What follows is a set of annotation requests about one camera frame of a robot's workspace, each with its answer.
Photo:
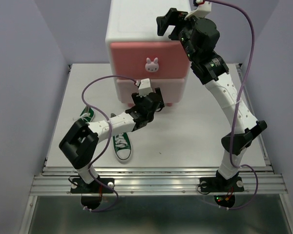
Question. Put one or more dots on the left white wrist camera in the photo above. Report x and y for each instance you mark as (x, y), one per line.
(144, 87)

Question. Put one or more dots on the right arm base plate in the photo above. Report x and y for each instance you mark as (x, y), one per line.
(220, 185)

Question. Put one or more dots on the green sneaker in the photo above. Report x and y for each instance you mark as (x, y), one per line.
(87, 115)
(122, 147)

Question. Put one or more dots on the pink front drawer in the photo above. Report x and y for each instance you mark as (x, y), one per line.
(129, 59)

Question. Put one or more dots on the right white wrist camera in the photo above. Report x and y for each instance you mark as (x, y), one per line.
(203, 8)

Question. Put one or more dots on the pink bunny drawer knob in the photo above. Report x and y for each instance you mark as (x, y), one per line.
(151, 66)

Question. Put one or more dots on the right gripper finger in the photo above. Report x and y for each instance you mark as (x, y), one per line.
(175, 34)
(173, 17)

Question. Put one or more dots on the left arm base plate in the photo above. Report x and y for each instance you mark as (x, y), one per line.
(78, 186)

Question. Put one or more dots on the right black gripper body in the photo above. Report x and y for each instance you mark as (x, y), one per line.
(187, 27)

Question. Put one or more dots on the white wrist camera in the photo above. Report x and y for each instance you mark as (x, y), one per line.
(144, 87)
(203, 8)

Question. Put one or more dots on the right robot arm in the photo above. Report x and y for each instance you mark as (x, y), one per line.
(214, 74)

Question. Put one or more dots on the white shoe cabinet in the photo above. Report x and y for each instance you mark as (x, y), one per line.
(135, 21)

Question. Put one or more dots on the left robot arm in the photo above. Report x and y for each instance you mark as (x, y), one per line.
(81, 140)

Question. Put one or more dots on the aluminium rail frame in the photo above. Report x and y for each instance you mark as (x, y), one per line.
(158, 188)

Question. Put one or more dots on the light pink drawer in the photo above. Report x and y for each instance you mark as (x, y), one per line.
(171, 89)

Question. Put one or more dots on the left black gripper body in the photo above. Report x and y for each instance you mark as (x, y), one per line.
(137, 100)

